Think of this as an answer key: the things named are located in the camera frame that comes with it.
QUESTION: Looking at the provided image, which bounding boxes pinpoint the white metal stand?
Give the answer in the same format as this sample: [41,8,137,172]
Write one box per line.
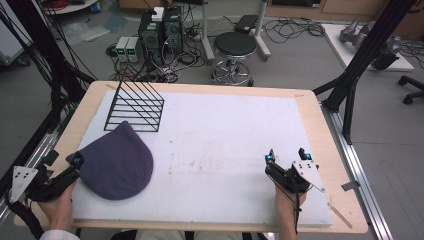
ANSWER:
[199,0,272,65]

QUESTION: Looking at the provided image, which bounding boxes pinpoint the flat black box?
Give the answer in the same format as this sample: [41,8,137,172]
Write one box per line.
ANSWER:
[234,14,260,35]

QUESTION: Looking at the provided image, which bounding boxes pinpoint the person's left hand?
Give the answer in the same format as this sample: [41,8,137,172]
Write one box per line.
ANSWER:
[37,180,77,232]

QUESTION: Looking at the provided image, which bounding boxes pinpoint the black frame post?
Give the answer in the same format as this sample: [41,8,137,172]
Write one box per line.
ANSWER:
[312,0,419,146]
[0,0,98,198]

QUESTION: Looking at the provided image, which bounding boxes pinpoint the white box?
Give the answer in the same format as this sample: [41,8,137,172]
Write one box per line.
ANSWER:
[151,6,165,23]

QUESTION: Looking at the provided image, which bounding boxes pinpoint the thin wooden stick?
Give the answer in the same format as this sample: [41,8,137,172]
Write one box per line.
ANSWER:
[327,202,354,230]

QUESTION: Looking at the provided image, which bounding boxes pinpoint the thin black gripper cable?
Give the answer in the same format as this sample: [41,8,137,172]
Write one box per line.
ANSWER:
[265,173,302,236]

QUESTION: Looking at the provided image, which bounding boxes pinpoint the aluminium rail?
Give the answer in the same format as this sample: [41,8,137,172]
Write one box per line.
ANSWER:
[0,109,78,221]
[320,102,395,240]

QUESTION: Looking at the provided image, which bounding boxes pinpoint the thick black sleeved cable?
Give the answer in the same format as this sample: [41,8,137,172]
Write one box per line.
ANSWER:
[3,188,45,240]

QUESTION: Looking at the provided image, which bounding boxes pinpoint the black computer tower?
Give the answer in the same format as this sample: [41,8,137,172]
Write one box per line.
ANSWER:
[162,6,184,56]
[137,9,165,66]

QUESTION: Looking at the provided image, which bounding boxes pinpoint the black floor cables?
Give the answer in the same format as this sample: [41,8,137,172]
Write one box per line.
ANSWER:
[263,15,326,45]

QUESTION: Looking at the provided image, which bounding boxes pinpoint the black round stool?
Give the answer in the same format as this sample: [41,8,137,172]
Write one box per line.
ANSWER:
[211,31,258,88]

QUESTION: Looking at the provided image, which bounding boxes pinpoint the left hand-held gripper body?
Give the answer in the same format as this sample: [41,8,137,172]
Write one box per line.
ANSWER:
[9,162,82,204]

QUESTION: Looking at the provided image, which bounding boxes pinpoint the purple knitted beanie hat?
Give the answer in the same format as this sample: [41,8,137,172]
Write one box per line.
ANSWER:
[65,120,155,201]

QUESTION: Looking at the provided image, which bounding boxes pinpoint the grey power supply unit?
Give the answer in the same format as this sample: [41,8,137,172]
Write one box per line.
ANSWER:
[125,36,142,64]
[115,35,130,63]

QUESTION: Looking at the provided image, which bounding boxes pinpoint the black wire rack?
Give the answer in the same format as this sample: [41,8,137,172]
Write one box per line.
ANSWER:
[103,63,165,133]

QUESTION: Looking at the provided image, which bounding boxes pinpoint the grey tape piece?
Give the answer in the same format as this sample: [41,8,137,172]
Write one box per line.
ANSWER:
[340,180,362,192]

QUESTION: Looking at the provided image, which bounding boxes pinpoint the person's right hand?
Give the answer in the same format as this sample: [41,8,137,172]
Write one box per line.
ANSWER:
[273,183,308,232]

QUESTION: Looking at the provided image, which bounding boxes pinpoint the person's white sleeve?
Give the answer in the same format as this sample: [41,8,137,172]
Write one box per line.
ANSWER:
[39,229,82,240]

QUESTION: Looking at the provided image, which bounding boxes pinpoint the black office chair base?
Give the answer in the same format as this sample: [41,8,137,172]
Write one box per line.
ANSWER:
[397,74,424,106]

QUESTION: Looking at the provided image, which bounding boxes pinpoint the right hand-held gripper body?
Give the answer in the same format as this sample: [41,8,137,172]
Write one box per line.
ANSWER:
[264,159,326,194]

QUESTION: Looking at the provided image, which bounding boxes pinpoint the white platform board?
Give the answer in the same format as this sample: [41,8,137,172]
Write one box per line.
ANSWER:
[321,22,416,72]

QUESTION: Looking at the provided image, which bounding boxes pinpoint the white foam mat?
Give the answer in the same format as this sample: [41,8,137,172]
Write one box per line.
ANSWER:
[71,89,334,228]

